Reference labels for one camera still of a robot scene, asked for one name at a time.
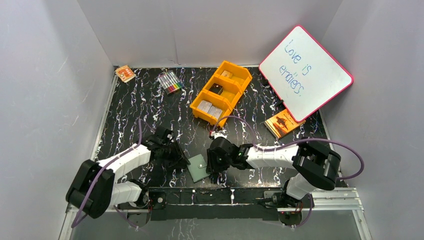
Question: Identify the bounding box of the mint green card holder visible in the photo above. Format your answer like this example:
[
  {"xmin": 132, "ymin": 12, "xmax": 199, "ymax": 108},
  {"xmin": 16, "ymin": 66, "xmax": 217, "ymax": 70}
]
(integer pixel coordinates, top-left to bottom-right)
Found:
[{"xmin": 187, "ymin": 154, "xmax": 210, "ymax": 183}]

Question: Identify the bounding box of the orange three-compartment bin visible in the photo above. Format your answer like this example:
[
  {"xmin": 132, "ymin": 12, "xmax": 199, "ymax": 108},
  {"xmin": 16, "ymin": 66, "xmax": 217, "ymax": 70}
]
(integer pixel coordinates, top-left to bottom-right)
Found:
[{"xmin": 190, "ymin": 61, "xmax": 253, "ymax": 127}]

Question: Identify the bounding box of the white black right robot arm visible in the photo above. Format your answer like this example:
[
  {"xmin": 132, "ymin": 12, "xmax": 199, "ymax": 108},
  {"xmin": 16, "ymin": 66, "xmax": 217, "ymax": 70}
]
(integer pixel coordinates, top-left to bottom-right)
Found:
[{"xmin": 206, "ymin": 134, "xmax": 341, "ymax": 208}]

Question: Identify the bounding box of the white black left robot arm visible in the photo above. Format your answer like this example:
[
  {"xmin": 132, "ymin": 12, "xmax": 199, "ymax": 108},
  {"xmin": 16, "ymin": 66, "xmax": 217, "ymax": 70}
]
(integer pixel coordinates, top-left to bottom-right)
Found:
[{"xmin": 65, "ymin": 126, "xmax": 190, "ymax": 219}]

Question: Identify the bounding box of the grey card in bin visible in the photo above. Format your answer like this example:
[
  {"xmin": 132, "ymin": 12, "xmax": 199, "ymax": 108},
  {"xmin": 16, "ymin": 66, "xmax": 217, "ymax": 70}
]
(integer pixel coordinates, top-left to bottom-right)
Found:
[{"xmin": 197, "ymin": 100, "xmax": 223, "ymax": 119}]

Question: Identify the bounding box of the small orange card box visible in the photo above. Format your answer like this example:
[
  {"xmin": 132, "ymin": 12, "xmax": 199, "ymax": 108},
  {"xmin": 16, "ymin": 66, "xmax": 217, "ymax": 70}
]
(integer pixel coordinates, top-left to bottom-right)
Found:
[{"xmin": 115, "ymin": 65, "xmax": 136, "ymax": 83}]

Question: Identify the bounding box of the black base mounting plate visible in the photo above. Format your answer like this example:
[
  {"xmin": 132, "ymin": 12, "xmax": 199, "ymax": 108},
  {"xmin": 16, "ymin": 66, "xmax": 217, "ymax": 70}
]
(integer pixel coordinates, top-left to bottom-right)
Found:
[{"xmin": 117, "ymin": 187, "xmax": 314, "ymax": 222}]

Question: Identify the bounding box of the pack of coloured markers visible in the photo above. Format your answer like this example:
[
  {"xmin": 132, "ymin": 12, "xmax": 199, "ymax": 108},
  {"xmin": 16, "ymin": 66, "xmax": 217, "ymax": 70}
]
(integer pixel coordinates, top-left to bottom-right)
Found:
[{"xmin": 157, "ymin": 71, "xmax": 184, "ymax": 95}]

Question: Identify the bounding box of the black item in bin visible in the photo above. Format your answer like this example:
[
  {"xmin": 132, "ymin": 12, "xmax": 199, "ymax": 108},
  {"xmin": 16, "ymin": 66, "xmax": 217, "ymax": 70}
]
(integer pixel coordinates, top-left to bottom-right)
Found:
[{"xmin": 209, "ymin": 84, "xmax": 223, "ymax": 95}]

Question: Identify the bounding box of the orange cover book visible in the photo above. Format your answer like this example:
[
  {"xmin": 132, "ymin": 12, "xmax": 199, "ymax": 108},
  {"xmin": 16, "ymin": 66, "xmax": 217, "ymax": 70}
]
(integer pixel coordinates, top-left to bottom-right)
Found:
[{"xmin": 264, "ymin": 109, "xmax": 306, "ymax": 140}]

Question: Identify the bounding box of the beige item in bin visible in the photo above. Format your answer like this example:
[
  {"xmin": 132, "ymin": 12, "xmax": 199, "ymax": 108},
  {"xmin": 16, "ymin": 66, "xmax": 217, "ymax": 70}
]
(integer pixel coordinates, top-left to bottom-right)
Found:
[{"xmin": 221, "ymin": 70, "xmax": 233, "ymax": 79}]

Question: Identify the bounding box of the pink framed whiteboard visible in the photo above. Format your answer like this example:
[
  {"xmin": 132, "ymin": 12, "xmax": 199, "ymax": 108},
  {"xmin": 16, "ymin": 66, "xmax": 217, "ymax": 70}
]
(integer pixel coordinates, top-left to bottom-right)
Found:
[{"xmin": 258, "ymin": 25, "xmax": 354, "ymax": 122}]

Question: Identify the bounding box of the aluminium rail frame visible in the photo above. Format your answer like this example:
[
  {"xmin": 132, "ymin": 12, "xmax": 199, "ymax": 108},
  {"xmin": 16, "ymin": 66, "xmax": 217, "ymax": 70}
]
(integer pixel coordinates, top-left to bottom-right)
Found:
[{"xmin": 57, "ymin": 187, "xmax": 374, "ymax": 240}]

